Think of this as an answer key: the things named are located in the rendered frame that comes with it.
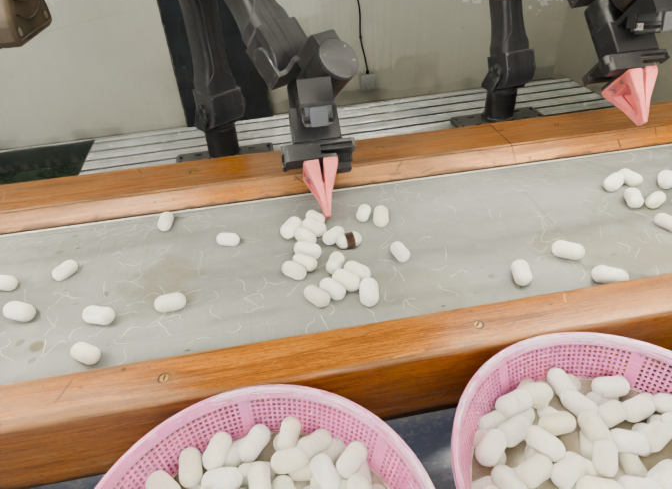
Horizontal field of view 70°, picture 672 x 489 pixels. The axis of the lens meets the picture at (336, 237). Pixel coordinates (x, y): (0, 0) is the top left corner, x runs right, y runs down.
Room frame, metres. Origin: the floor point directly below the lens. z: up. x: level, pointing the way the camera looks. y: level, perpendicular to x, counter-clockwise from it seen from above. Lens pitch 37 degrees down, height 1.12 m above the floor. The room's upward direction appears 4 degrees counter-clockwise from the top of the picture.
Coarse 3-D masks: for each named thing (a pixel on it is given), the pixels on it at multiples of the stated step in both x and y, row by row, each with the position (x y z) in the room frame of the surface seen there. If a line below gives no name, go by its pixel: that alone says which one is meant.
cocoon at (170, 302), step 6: (168, 294) 0.40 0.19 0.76; (174, 294) 0.40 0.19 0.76; (180, 294) 0.40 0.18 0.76; (156, 300) 0.40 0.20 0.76; (162, 300) 0.40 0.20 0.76; (168, 300) 0.40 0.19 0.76; (174, 300) 0.40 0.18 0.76; (180, 300) 0.40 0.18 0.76; (156, 306) 0.39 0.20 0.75; (162, 306) 0.39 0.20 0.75; (168, 306) 0.39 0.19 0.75; (174, 306) 0.39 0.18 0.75; (180, 306) 0.39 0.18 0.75
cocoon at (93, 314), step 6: (90, 306) 0.39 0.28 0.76; (96, 306) 0.39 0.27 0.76; (84, 312) 0.39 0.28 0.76; (90, 312) 0.38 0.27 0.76; (96, 312) 0.38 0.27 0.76; (102, 312) 0.38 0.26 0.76; (108, 312) 0.38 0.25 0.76; (114, 312) 0.39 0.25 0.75; (84, 318) 0.38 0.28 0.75; (90, 318) 0.38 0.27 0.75; (96, 318) 0.38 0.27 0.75; (102, 318) 0.38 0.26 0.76; (108, 318) 0.38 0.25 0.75; (102, 324) 0.38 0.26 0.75
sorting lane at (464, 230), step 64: (384, 192) 0.62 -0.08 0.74; (448, 192) 0.61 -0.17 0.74; (512, 192) 0.60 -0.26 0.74; (576, 192) 0.58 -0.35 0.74; (640, 192) 0.57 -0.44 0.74; (0, 256) 0.52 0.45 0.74; (64, 256) 0.51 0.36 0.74; (128, 256) 0.50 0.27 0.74; (192, 256) 0.50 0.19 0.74; (256, 256) 0.49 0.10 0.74; (320, 256) 0.48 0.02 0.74; (384, 256) 0.47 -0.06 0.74; (448, 256) 0.46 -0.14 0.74; (512, 256) 0.45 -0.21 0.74; (640, 256) 0.44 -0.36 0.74; (0, 320) 0.40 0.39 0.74; (64, 320) 0.39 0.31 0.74; (128, 320) 0.39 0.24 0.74; (192, 320) 0.38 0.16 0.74; (256, 320) 0.37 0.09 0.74; (320, 320) 0.37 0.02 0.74; (384, 320) 0.36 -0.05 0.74; (0, 384) 0.31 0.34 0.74
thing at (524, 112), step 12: (492, 96) 0.98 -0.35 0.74; (504, 96) 0.97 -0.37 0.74; (516, 96) 0.99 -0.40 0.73; (492, 108) 0.98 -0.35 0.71; (504, 108) 0.97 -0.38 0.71; (516, 108) 1.04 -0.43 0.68; (528, 108) 1.04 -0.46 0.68; (456, 120) 1.01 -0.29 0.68; (468, 120) 1.00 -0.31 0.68; (480, 120) 0.99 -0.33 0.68; (492, 120) 0.97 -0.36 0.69; (504, 120) 0.97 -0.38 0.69
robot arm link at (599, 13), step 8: (600, 0) 0.79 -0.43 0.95; (608, 0) 0.78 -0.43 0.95; (592, 8) 0.79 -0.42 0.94; (600, 8) 0.78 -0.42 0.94; (608, 8) 0.77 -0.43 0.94; (616, 8) 0.77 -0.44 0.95; (592, 16) 0.78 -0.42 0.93; (600, 16) 0.77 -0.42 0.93; (608, 16) 0.76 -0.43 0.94; (616, 16) 0.76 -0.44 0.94; (592, 24) 0.78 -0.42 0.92; (600, 24) 0.76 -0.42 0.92; (592, 32) 0.77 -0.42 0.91; (592, 40) 0.78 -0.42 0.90
